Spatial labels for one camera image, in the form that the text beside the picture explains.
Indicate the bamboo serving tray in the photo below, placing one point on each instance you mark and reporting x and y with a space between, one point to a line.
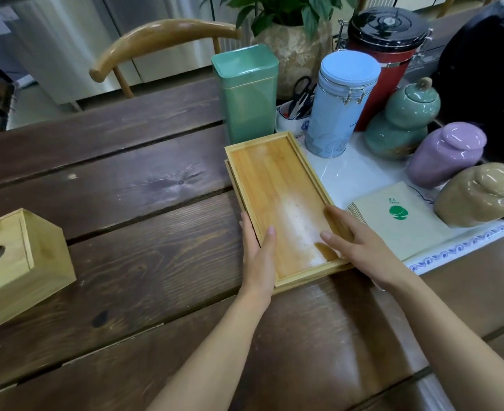
234 180
284 196

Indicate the person's left thumb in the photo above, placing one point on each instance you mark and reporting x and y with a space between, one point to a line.
270 239

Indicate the person's right thumb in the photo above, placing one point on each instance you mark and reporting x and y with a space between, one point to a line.
333 240

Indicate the black scissors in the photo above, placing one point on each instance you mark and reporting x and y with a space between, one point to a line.
302 96

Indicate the wooden chair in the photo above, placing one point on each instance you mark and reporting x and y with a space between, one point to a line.
149 38

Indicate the green rectangular tin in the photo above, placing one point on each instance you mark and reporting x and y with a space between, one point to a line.
247 94

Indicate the green leafy plant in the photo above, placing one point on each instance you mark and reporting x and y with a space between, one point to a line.
286 8

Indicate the mottled beige plant pot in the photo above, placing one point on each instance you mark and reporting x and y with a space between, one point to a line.
297 59

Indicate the light blue clasp canister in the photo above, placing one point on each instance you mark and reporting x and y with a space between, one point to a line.
339 106

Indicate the stainless steel cabinet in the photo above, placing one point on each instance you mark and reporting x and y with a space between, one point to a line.
72 51

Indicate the person's left hand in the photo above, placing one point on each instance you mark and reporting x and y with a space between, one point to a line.
258 265

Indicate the person's left forearm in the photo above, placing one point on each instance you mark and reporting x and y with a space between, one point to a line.
217 355

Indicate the purple ceramic jar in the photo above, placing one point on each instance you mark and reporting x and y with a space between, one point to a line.
442 156

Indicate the person's right hand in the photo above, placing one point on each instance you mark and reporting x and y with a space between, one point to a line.
369 256

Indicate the stack of beige paper napkins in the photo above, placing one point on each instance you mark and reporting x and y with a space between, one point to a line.
401 222

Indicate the white and blue holder cup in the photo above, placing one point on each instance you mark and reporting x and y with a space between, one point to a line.
288 121

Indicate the bamboo tissue box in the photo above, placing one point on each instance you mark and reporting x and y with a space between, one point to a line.
25 269

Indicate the white tray with blue pattern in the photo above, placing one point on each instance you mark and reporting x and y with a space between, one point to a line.
354 175

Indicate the red canister with black lid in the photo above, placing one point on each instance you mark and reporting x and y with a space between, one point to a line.
389 42

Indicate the black round appliance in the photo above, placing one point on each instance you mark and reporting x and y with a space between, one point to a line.
487 72

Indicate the beige ceramic jar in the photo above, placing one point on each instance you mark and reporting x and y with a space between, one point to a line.
476 196

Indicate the person's right forearm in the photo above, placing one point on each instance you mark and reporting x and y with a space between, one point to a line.
453 346

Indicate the green ceramic gourd jar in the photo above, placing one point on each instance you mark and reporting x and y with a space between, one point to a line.
399 124

